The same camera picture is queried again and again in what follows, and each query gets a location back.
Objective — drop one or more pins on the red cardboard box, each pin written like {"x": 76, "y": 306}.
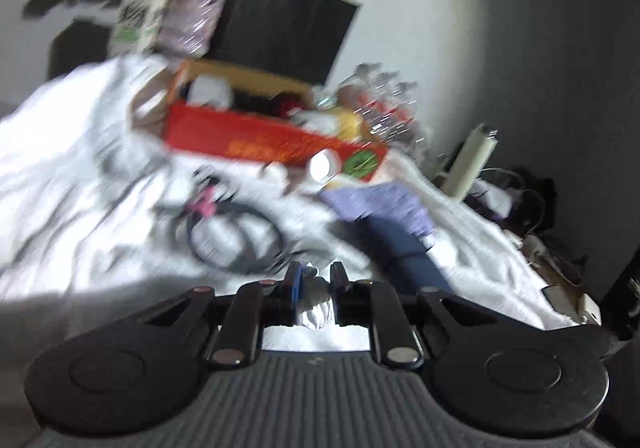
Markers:
{"x": 240, "y": 137}

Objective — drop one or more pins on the white and yellow plush toy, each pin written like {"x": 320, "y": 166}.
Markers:
{"x": 325, "y": 120}

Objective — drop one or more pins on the black paper bag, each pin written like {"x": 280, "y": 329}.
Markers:
{"x": 285, "y": 27}

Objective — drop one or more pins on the white thermos bottle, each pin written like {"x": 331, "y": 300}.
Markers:
{"x": 470, "y": 162}

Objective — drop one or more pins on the small white box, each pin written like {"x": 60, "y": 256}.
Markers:
{"x": 575, "y": 305}

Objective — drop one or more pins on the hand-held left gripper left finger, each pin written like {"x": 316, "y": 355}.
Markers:
{"x": 297, "y": 288}

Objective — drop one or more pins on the red fabric flower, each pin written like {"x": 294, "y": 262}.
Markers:
{"x": 287, "y": 106}

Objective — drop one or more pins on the purple glass vase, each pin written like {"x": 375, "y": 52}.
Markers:
{"x": 192, "y": 20}

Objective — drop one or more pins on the white towel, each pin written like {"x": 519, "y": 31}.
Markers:
{"x": 75, "y": 188}

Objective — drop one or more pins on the small white jar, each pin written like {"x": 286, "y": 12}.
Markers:
{"x": 326, "y": 166}

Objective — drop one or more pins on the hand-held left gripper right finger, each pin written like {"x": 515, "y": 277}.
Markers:
{"x": 337, "y": 298}

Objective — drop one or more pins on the pack of water bottles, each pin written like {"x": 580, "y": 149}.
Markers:
{"x": 385, "y": 102}

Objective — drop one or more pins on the white milk carton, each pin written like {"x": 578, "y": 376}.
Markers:
{"x": 137, "y": 17}

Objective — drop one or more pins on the purple fabric pouch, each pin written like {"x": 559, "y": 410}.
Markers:
{"x": 380, "y": 205}

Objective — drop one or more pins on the navy zip pouch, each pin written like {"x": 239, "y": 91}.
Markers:
{"x": 400, "y": 253}

